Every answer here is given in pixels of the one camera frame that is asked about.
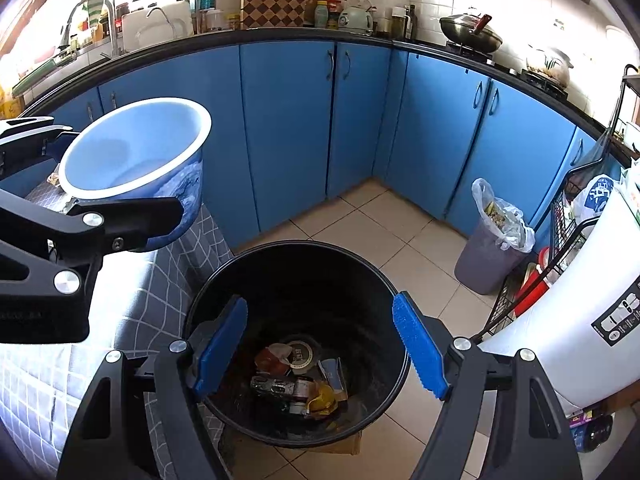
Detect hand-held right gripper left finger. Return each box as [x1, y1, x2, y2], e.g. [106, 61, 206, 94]
[56, 295, 249, 480]

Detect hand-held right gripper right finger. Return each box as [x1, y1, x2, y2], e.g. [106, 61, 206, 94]
[391, 290, 583, 480]

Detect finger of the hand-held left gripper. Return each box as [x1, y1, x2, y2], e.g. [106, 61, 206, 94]
[0, 189, 183, 297]
[0, 116, 82, 181]

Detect orange paper carton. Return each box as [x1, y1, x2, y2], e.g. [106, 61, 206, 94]
[255, 342, 293, 376]

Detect silver blister pack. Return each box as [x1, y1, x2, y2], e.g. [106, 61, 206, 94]
[250, 375, 296, 402]

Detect black round bin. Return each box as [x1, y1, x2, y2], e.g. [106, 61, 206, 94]
[182, 240, 412, 448]

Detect grey trash can with liner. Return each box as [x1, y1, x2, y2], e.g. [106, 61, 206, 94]
[454, 177, 536, 296]

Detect grey checked tablecloth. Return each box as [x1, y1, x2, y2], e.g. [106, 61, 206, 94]
[0, 180, 236, 480]

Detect green dish tray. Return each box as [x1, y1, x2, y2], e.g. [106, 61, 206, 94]
[11, 55, 76, 98]

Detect round labelled cup lid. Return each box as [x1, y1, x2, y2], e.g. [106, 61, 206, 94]
[285, 337, 321, 372]

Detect small printed box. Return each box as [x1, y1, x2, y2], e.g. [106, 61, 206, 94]
[318, 357, 349, 401]

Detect red plastic basin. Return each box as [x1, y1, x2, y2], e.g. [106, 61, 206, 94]
[515, 247, 556, 318]

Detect steel kitchen faucet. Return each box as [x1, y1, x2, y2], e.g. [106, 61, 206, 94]
[62, 0, 121, 58]

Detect white plastic tub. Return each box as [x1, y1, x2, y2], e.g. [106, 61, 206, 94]
[121, 2, 193, 53]

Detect white cylindrical appliance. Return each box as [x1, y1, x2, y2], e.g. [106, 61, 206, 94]
[477, 157, 640, 411]

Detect blue kitchen cabinets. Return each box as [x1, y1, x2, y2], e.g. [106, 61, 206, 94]
[20, 40, 626, 256]

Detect dark plastic bottle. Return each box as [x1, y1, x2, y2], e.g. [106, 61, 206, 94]
[570, 412, 614, 453]

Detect white printed plastic bag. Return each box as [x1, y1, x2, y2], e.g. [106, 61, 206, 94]
[572, 175, 619, 221]

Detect black kitchen countertop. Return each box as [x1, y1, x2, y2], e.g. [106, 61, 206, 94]
[20, 27, 640, 161]

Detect black gas stove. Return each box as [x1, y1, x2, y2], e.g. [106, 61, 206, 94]
[445, 42, 571, 102]

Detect pale green kettle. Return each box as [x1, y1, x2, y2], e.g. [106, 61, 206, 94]
[339, 0, 376, 36]

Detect dark wok with lid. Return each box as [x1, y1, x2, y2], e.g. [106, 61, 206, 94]
[440, 7, 503, 53]

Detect black wire rack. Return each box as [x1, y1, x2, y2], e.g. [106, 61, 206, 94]
[470, 65, 640, 341]

